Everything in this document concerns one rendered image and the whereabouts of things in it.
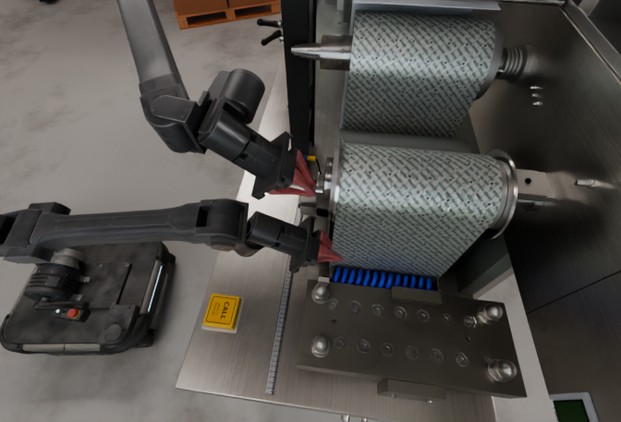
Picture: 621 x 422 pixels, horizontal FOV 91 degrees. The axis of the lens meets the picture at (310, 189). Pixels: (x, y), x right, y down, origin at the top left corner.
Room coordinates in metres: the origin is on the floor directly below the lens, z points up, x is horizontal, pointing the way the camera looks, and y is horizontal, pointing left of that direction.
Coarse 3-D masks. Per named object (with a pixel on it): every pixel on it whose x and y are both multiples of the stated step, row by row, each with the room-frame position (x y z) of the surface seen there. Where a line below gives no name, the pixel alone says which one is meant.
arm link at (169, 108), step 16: (224, 80) 0.39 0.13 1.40; (240, 80) 0.38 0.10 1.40; (256, 80) 0.39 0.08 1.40; (160, 96) 0.34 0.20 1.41; (208, 96) 0.36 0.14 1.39; (224, 96) 0.35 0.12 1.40; (240, 96) 0.35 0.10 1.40; (256, 96) 0.37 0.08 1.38; (160, 112) 0.31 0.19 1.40; (176, 112) 0.31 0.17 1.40; (192, 112) 0.32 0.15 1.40; (192, 128) 0.31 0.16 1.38
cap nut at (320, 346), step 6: (318, 336) 0.11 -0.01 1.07; (324, 336) 0.11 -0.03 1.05; (312, 342) 0.10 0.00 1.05; (318, 342) 0.10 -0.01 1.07; (324, 342) 0.10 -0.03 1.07; (312, 348) 0.09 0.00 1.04; (318, 348) 0.09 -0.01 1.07; (324, 348) 0.09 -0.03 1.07; (318, 354) 0.08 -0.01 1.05; (324, 354) 0.08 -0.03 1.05
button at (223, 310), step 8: (216, 296) 0.22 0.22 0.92; (224, 296) 0.22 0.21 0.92; (232, 296) 0.22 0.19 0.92; (216, 304) 0.20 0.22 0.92; (224, 304) 0.20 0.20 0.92; (232, 304) 0.20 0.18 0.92; (208, 312) 0.19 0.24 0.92; (216, 312) 0.19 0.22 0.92; (224, 312) 0.19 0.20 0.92; (232, 312) 0.19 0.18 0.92; (208, 320) 0.17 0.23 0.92; (216, 320) 0.17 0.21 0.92; (224, 320) 0.17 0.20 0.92; (232, 320) 0.17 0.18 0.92; (224, 328) 0.16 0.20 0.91; (232, 328) 0.15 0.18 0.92
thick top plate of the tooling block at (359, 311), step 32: (352, 288) 0.21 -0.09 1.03; (384, 288) 0.21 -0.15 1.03; (320, 320) 0.14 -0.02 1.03; (352, 320) 0.14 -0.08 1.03; (384, 320) 0.14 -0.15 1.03; (416, 320) 0.14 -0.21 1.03; (448, 320) 0.14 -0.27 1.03; (480, 320) 0.14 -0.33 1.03; (352, 352) 0.09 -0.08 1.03; (384, 352) 0.09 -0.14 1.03; (416, 352) 0.09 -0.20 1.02; (448, 352) 0.09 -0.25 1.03; (480, 352) 0.09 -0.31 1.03; (512, 352) 0.09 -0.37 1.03; (448, 384) 0.04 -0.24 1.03; (480, 384) 0.04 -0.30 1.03; (512, 384) 0.04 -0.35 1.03
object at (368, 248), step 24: (336, 240) 0.26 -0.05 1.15; (360, 240) 0.25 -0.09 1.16; (384, 240) 0.25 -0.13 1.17; (408, 240) 0.24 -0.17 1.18; (432, 240) 0.24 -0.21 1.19; (456, 240) 0.23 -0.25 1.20; (336, 264) 0.26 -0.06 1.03; (360, 264) 0.25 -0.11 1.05; (384, 264) 0.25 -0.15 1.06; (408, 264) 0.24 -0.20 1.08; (432, 264) 0.23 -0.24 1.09
